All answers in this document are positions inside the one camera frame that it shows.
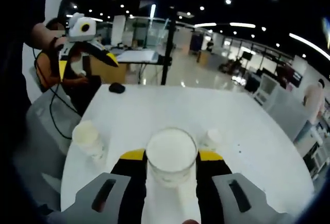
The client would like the white storage shelf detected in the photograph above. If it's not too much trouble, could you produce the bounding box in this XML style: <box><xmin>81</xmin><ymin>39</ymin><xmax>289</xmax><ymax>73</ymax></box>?
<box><xmin>296</xmin><ymin>115</ymin><xmax>330</xmax><ymax>181</ymax></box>

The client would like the white cabinet unit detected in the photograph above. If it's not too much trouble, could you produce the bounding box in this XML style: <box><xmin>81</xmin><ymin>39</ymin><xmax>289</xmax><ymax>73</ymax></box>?
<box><xmin>254</xmin><ymin>72</ymin><xmax>281</xmax><ymax>106</ymax></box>

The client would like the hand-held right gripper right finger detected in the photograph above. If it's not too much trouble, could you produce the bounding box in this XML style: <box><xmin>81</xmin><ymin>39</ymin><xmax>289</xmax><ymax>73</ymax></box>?
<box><xmin>195</xmin><ymin>150</ymin><xmax>288</xmax><ymax>224</ymax></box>

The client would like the white paper cup green print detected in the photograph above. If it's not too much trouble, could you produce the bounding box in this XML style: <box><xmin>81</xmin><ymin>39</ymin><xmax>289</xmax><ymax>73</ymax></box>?
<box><xmin>205</xmin><ymin>128</ymin><xmax>224</xmax><ymax>149</ymax></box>
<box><xmin>71</xmin><ymin>120</ymin><xmax>106</xmax><ymax>164</ymax></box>

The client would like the small wooden cabinet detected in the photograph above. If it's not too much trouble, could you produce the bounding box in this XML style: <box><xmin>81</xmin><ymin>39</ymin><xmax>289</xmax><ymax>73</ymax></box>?
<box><xmin>197</xmin><ymin>51</ymin><xmax>209</xmax><ymax>64</ymax></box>

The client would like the curved ceiling strip light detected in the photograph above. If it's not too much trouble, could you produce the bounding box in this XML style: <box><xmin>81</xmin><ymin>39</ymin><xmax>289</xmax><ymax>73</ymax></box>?
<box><xmin>288</xmin><ymin>32</ymin><xmax>330</xmax><ymax>61</ymax></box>

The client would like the clear plastic cup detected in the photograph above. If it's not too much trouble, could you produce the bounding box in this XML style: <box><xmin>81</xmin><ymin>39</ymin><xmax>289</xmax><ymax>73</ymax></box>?
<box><xmin>140</xmin><ymin>127</ymin><xmax>202</xmax><ymax>224</ymax></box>

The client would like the black bin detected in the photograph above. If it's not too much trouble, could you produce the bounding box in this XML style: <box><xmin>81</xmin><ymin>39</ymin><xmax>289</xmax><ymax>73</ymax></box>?
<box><xmin>244</xmin><ymin>77</ymin><xmax>257</xmax><ymax>93</ymax></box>

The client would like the grey desk partition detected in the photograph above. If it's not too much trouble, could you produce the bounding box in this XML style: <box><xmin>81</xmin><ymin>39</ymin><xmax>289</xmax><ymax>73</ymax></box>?
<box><xmin>268</xmin><ymin>90</ymin><xmax>315</xmax><ymax>142</ymax></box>

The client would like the white table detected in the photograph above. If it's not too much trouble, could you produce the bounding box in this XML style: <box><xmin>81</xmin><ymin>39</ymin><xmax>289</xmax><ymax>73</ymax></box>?
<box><xmin>60</xmin><ymin>83</ymin><xmax>315</xmax><ymax>224</ymax></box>

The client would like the small black object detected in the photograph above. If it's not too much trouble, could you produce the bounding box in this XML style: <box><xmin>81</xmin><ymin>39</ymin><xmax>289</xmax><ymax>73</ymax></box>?
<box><xmin>108</xmin><ymin>82</ymin><xmax>126</xmax><ymax>94</ymax></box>

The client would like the black cable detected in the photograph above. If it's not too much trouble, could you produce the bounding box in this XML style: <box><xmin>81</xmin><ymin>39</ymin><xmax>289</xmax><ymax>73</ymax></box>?
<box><xmin>32</xmin><ymin>46</ymin><xmax>79</xmax><ymax>140</ymax></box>

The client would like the black tripod stand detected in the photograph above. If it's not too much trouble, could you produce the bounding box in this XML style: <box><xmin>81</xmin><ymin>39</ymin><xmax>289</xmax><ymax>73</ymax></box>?
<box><xmin>159</xmin><ymin>6</ymin><xmax>178</xmax><ymax>86</ymax></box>

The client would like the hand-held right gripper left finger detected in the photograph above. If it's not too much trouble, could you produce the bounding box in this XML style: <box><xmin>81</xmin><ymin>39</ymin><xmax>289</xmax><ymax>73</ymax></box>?
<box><xmin>46</xmin><ymin>148</ymin><xmax>148</xmax><ymax>224</ymax></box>

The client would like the black wrist strap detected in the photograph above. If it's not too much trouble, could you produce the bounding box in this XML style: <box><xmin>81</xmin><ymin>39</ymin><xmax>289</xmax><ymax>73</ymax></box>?
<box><xmin>49</xmin><ymin>36</ymin><xmax>64</xmax><ymax>82</ymax></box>

